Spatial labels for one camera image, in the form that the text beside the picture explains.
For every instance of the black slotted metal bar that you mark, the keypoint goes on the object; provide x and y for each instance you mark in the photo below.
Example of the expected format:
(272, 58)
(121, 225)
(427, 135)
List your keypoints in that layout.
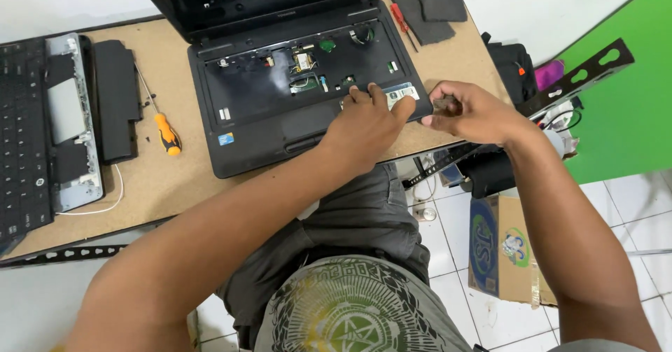
(582, 73)

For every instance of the black perforated table rail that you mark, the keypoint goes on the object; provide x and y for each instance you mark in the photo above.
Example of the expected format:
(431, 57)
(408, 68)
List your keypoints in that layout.
(63, 255)

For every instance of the black slotted table bracket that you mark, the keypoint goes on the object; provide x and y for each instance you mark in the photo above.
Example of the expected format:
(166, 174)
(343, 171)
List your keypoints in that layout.
(441, 163)

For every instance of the person's grey shorts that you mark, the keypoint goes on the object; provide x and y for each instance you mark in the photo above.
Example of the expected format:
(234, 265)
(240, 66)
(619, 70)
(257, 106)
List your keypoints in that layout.
(357, 226)

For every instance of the black laptop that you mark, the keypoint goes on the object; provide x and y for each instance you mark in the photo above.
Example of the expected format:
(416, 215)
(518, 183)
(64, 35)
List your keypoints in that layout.
(273, 84)

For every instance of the printed cardboard box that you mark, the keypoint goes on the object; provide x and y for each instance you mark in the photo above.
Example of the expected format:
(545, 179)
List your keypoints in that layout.
(504, 252)

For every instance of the large grey foam sheet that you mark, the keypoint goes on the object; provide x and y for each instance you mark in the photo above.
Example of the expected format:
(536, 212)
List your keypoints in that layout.
(414, 21)

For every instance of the round white plug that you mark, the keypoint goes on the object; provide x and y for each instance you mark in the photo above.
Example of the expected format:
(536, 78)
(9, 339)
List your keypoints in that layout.
(428, 214)

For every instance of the black loose laptop keyboard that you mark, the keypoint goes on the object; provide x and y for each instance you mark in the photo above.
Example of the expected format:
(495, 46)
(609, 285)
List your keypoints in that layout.
(21, 142)

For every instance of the silver laptop palmrest frame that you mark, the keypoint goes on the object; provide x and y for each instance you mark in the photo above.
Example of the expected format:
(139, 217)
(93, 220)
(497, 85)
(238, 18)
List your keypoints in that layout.
(65, 110)

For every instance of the person's right hand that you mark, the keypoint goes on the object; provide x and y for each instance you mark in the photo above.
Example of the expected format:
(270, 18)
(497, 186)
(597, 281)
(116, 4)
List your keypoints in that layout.
(480, 115)

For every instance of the person's grey printed shirt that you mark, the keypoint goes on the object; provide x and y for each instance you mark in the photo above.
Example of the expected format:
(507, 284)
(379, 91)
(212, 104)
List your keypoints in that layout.
(357, 310)

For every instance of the black bag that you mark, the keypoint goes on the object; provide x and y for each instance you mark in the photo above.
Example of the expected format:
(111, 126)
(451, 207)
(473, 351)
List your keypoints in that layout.
(488, 173)

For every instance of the black backpack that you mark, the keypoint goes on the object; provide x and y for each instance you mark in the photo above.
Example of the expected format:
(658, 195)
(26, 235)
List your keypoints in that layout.
(512, 73)

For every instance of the black laptop battery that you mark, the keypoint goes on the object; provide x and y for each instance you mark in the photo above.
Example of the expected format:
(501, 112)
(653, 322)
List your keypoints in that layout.
(116, 100)

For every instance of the pink plastic object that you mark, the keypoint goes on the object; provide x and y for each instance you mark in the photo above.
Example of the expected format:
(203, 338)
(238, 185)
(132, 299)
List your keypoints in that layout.
(549, 74)

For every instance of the person's left hand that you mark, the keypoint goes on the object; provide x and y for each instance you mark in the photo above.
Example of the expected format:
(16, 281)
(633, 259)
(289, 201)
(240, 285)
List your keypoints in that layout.
(362, 126)

